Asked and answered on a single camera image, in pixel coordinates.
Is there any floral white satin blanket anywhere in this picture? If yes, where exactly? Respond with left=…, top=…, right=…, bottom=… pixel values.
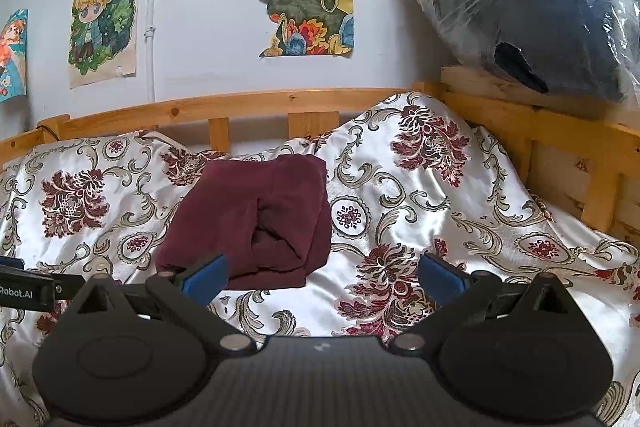
left=0, top=91, right=640, bottom=427

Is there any maroon long-sleeved shirt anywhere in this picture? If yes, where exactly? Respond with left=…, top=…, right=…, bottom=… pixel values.
left=155, top=154, right=332, bottom=291

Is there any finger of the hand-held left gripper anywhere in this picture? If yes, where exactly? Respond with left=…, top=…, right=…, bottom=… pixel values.
left=53, top=275, right=87, bottom=300

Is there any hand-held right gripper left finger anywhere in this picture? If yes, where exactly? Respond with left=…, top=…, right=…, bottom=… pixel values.
left=67, top=254, right=255, bottom=354

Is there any wooden bed frame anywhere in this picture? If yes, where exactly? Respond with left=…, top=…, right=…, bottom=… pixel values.
left=0, top=66, right=640, bottom=242

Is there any black cable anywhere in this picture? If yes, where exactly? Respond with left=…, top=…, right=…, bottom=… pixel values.
left=37, top=117, right=62, bottom=142

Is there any orange-haired figure wall poster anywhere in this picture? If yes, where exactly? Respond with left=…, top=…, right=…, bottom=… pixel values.
left=0, top=9, right=29, bottom=104

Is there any white wall pipe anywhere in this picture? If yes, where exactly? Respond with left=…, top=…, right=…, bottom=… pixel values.
left=144, top=0, right=162, bottom=104

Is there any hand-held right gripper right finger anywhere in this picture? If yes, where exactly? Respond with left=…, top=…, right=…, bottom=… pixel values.
left=384, top=252, right=577, bottom=354

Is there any blond figure wall poster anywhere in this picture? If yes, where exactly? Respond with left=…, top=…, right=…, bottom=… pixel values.
left=68, top=0, right=142, bottom=89

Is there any clear bag of clothes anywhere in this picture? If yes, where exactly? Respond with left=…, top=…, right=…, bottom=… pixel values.
left=366, top=0, right=640, bottom=108

